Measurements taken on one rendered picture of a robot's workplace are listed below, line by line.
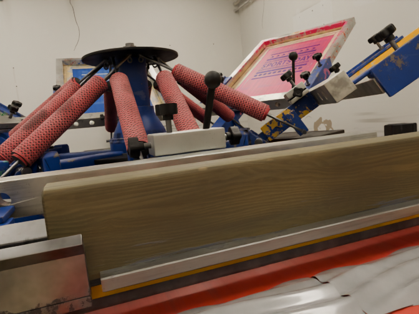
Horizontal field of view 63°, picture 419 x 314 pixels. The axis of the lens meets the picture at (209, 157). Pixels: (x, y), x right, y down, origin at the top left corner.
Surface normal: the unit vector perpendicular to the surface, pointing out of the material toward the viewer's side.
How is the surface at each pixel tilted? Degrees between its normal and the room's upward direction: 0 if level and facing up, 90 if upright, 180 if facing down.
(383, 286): 32
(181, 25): 90
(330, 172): 90
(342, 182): 90
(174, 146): 90
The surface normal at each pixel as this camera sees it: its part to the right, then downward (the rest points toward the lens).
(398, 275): 0.19, -0.83
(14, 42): 0.34, 0.08
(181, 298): -0.09, -0.99
